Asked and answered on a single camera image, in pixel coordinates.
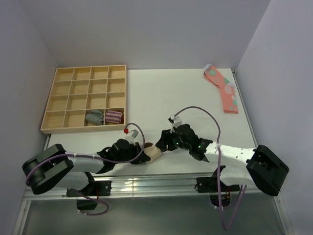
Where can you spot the aluminium front rail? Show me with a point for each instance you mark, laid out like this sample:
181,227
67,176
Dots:
133,187

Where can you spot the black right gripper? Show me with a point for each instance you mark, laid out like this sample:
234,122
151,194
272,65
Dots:
166,138

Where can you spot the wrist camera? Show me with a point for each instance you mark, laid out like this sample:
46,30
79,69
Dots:
175,121
130,135

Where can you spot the purple striped rolled sock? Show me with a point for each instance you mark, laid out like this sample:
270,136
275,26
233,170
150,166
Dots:
114,117

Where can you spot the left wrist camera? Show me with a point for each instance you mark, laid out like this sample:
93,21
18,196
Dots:
130,135

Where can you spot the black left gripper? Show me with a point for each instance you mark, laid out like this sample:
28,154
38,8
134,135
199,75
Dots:
136,149

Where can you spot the pink patterned sock pair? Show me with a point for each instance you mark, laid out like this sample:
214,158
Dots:
226,88

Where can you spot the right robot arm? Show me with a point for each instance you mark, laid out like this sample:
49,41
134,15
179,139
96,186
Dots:
258,167

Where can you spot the wooden compartment tray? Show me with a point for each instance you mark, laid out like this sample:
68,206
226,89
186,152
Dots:
76,91

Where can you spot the cream and brown sock pair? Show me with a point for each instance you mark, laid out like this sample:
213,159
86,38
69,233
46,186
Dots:
152,152

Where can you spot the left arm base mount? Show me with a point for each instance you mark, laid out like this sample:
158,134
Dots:
89,198

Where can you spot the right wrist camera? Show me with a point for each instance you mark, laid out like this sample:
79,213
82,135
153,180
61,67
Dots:
175,121

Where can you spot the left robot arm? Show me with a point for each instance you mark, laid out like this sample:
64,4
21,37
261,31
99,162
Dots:
56,168

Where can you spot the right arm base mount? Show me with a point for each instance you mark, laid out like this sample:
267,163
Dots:
209,185

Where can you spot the grey rolled sock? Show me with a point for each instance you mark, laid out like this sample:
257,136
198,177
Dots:
95,117

